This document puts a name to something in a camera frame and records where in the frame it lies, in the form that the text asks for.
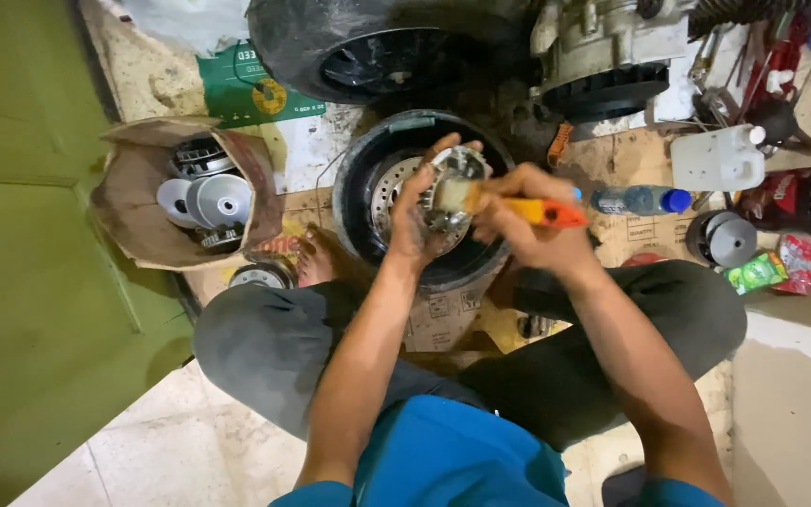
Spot grey pulley with black belt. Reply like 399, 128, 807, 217
685, 209, 759, 269

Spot orange plastic tool handle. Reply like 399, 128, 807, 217
547, 122, 574, 169

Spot flattened brown cardboard sheet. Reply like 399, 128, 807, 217
184, 123, 748, 354

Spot green snack packet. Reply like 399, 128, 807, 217
722, 250, 789, 296

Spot clear bottle with blue cap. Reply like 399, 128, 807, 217
590, 184, 693, 217

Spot perforated metal disc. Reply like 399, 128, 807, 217
369, 155, 473, 259

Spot green cardboard sheet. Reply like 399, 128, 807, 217
196, 41, 327, 129

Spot finned metal pulley part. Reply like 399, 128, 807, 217
169, 137, 236, 178

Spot person's dark grey trousers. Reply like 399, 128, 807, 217
192, 259, 749, 453

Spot silver pulley disc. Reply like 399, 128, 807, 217
186, 173, 254, 230
156, 178, 195, 230

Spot brown cardboard box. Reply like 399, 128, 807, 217
89, 116, 284, 273

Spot heap of tools and parts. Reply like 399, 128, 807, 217
687, 0, 811, 156

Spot person's right hand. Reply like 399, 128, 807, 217
471, 162, 602, 274

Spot black scooter tyre with rim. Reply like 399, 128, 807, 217
245, 0, 543, 107

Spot red snack packet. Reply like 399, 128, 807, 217
772, 234, 811, 296

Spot green metal door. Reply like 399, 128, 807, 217
0, 0, 195, 507

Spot orange handled paint brush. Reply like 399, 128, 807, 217
435, 179, 589, 230

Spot black round basin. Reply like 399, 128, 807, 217
332, 109, 517, 294

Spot white plastic sheet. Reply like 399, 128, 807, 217
115, 0, 253, 59

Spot person's left hand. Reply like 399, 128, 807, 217
386, 132, 484, 267

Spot person's blue shirt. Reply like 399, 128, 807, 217
268, 394, 727, 507

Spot person's left foot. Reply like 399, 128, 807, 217
296, 224, 350, 289

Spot grey scooter engine case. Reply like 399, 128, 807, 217
529, 0, 696, 126

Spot small metal part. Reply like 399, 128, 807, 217
517, 315, 556, 339

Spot round metal clutch part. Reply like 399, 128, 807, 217
417, 146, 492, 236

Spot red and black plastic bag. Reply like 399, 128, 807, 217
738, 164, 811, 239

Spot white plastic jerrycan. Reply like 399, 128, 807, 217
670, 124, 767, 193

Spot round metal clutch bell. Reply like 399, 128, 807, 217
228, 260, 298, 291

